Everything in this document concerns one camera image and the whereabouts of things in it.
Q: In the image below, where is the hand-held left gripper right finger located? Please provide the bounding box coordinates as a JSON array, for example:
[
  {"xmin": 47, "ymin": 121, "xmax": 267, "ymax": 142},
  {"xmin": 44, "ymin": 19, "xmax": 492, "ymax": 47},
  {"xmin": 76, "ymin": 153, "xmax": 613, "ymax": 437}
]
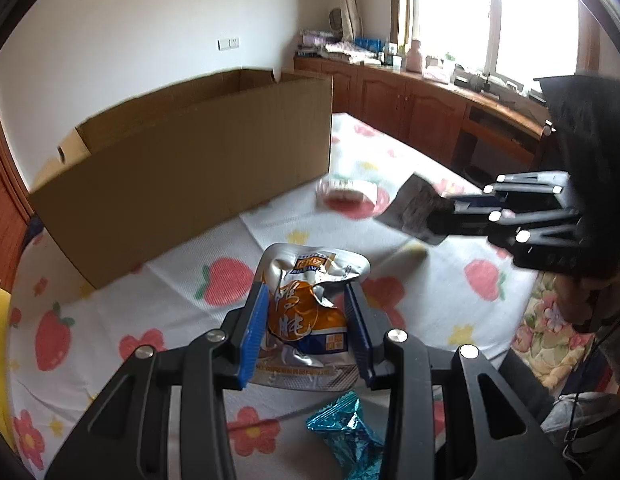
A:
[{"xmin": 345, "ymin": 283, "xmax": 571, "ymax": 480}]

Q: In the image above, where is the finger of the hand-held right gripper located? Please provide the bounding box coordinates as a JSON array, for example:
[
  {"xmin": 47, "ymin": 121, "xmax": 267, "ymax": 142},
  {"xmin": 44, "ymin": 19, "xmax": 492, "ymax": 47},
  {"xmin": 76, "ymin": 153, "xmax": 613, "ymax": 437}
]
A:
[
  {"xmin": 452, "ymin": 171, "xmax": 574, "ymax": 217},
  {"xmin": 425, "ymin": 207, "xmax": 584, "ymax": 274}
]

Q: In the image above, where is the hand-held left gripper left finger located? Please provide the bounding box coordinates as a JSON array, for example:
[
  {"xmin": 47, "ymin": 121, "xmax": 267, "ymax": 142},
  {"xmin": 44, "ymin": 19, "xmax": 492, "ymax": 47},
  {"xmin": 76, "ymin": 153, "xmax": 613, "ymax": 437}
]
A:
[{"xmin": 44, "ymin": 282, "xmax": 269, "ymax": 480}]

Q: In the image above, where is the silver orange snack pouch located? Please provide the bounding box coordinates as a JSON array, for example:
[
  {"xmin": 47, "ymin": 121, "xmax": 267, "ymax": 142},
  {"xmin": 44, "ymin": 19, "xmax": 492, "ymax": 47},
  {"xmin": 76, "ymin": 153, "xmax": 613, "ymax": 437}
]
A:
[{"xmin": 250, "ymin": 242, "xmax": 373, "ymax": 393}]

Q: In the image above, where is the grey foil packet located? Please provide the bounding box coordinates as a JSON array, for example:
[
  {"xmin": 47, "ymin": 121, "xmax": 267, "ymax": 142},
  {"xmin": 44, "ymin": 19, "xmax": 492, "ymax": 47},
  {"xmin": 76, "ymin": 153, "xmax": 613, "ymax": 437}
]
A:
[{"xmin": 375, "ymin": 173, "xmax": 458, "ymax": 247}]

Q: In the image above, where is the brown cardboard box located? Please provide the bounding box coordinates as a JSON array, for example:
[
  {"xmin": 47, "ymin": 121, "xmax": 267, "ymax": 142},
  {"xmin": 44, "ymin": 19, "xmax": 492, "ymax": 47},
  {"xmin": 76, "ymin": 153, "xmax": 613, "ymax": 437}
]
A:
[{"xmin": 28, "ymin": 67, "xmax": 335, "ymax": 290}]

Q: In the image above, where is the floral quilt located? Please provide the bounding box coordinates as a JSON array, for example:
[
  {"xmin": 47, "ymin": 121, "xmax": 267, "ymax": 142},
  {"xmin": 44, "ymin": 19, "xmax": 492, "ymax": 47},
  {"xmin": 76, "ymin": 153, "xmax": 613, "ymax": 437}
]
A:
[{"xmin": 510, "ymin": 270, "xmax": 598, "ymax": 396}]

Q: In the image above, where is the teal foil snack packet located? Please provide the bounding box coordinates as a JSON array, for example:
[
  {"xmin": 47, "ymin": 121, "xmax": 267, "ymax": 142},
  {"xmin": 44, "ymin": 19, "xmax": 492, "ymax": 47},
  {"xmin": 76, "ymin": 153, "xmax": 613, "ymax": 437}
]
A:
[{"xmin": 306, "ymin": 392, "xmax": 385, "ymax": 480}]

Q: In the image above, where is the strawberry print bed sheet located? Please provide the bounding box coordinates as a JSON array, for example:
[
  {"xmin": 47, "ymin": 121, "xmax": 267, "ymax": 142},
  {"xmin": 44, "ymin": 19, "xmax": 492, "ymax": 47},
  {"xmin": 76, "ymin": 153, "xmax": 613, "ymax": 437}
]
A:
[{"xmin": 7, "ymin": 112, "xmax": 546, "ymax": 480}]

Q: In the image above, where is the pink white nougat packet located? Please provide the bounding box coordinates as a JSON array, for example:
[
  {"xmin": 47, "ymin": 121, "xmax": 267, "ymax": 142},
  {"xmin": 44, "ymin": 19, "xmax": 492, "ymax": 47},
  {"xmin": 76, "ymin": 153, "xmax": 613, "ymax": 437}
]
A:
[{"xmin": 315, "ymin": 176, "xmax": 381, "ymax": 213}]

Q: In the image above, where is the bright window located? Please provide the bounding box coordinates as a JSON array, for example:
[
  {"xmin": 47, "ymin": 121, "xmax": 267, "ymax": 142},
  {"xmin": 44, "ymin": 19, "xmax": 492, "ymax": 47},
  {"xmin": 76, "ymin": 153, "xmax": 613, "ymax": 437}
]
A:
[{"xmin": 397, "ymin": 0, "xmax": 598, "ymax": 81}]

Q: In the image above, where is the wooden cabinet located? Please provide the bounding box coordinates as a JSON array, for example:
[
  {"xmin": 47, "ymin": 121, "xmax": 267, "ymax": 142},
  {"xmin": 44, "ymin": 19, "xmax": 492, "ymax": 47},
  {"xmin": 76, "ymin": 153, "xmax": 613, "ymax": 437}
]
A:
[{"xmin": 294, "ymin": 55, "xmax": 556, "ymax": 181}]

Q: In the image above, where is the pink bottle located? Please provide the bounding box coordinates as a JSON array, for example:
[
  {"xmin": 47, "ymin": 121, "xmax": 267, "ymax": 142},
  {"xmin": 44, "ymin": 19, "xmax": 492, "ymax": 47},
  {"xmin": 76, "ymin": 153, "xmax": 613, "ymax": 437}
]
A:
[{"xmin": 405, "ymin": 40, "xmax": 425, "ymax": 72}]

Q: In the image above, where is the person's grey clothing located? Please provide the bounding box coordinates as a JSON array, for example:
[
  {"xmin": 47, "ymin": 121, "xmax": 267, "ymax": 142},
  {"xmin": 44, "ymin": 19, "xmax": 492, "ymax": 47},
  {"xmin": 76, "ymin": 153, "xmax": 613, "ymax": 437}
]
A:
[{"xmin": 540, "ymin": 390, "xmax": 620, "ymax": 480}]

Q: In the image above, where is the pile of papers and packets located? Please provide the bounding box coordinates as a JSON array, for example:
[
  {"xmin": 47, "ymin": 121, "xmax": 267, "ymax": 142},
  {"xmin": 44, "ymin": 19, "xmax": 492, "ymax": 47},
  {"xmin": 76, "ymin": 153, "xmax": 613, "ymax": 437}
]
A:
[{"xmin": 296, "ymin": 27, "xmax": 405, "ymax": 66}]

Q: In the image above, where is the wooden wardrobe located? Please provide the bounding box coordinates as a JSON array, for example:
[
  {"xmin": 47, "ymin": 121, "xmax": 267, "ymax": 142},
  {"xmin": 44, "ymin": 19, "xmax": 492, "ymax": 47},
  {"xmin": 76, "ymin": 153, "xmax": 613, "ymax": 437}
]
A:
[{"xmin": 0, "ymin": 67, "xmax": 40, "ymax": 241}]

